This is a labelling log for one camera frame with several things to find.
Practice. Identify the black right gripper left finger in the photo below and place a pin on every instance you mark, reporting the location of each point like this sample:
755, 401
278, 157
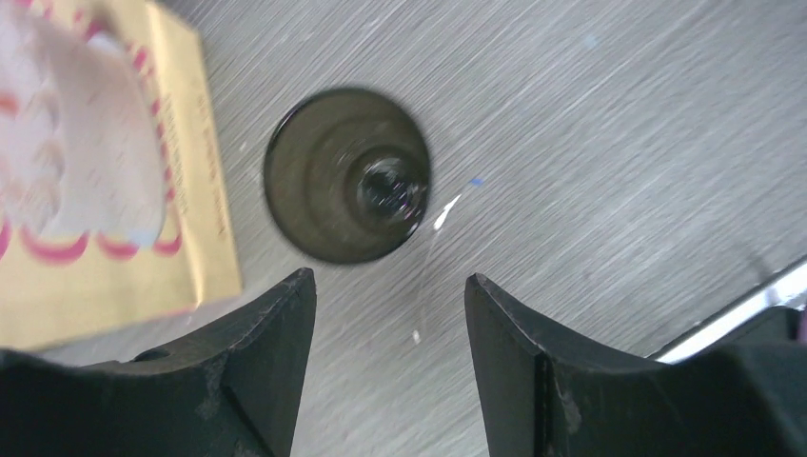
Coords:
230, 388

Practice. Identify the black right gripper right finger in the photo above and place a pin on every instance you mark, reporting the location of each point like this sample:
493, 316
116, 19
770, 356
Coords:
546, 390

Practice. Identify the pink paper gift bag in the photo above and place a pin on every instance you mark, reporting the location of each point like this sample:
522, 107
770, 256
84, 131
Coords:
113, 199

